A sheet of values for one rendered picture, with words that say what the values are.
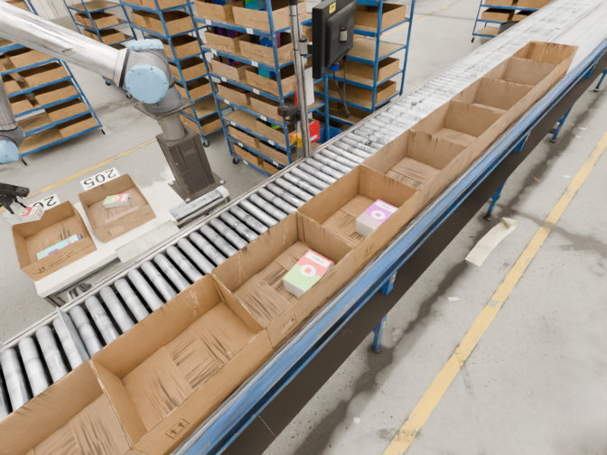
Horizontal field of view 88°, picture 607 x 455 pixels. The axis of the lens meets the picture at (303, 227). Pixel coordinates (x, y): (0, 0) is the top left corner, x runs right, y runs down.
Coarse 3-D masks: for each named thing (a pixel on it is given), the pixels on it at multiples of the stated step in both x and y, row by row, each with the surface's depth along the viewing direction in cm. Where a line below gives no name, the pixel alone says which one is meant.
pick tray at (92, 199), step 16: (128, 176) 186; (96, 192) 181; (112, 192) 187; (128, 192) 188; (96, 208) 180; (112, 208) 179; (128, 208) 178; (144, 208) 164; (96, 224) 170; (112, 224) 158; (128, 224) 163
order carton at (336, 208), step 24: (360, 168) 139; (336, 192) 136; (360, 192) 148; (384, 192) 137; (408, 192) 127; (312, 216) 131; (336, 216) 141; (408, 216) 128; (360, 240) 129; (384, 240) 122; (360, 264) 116
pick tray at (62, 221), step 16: (64, 208) 173; (16, 224) 162; (32, 224) 167; (48, 224) 172; (64, 224) 172; (80, 224) 157; (16, 240) 156; (32, 240) 166; (48, 240) 164; (80, 240) 150; (32, 256) 157; (48, 256) 144; (64, 256) 149; (80, 256) 154; (32, 272) 143; (48, 272) 148
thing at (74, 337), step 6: (60, 312) 126; (66, 318) 129; (66, 324) 123; (72, 324) 131; (66, 330) 120; (72, 330) 125; (72, 336) 121; (78, 336) 127; (72, 342) 117; (78, 342) 121; (78, 348) 116; (84, 348) 123; (78, 354) 113; (84, 354) 118; (84, 360) 114
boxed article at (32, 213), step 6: (18, 210) 155; (24, 210) 155; (30, 210) 154; (36, 210) 154; (42, 210) 158; (24, 216) 152; (30, 216) 152; (36, 216) 153; (12, 222) 153; (18, 222) 153
